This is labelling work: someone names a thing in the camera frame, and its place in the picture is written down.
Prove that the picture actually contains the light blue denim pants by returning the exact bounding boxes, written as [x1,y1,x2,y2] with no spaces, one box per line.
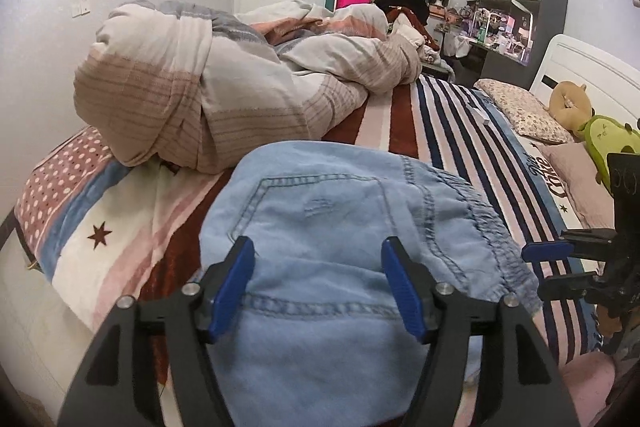
[200,141,541,426]

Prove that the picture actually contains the pink knitted pillow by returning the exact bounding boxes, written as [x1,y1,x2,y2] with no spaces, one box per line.
[538,143,614,229]

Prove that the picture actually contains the green avocado plush toy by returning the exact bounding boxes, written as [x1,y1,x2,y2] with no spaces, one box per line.
[575,112,640,193]

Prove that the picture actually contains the floral pillow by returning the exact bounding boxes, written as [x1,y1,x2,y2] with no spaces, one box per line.
[474,79,574,145]

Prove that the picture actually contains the tan bear plush toy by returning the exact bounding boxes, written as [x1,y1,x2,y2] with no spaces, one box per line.
[548,81,594,131]

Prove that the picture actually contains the white bed headboard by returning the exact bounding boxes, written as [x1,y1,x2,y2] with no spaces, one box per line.
[529,35,640,130]

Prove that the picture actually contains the striped Diet Coke blanket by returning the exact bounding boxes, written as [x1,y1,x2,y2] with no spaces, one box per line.
[14,74,609,408]

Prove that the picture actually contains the small white box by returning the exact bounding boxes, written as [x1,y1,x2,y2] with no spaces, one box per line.
[466,103,491,126]

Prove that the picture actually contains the dark grey desk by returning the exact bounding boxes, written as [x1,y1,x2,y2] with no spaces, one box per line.
[442,32,533,90]

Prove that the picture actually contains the dark grey bookshelf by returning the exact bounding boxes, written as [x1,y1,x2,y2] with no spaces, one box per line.
[470,0,568,89]

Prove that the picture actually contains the pile of clothes on chair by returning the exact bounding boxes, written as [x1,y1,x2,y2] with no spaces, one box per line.
[373,0,439,64]

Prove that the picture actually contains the pink striped crumpled duvet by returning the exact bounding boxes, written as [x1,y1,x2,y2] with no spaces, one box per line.
[74,0,421,174]

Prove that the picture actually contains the wall light switch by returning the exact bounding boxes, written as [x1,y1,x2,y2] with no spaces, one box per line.
[70,0,91,18]

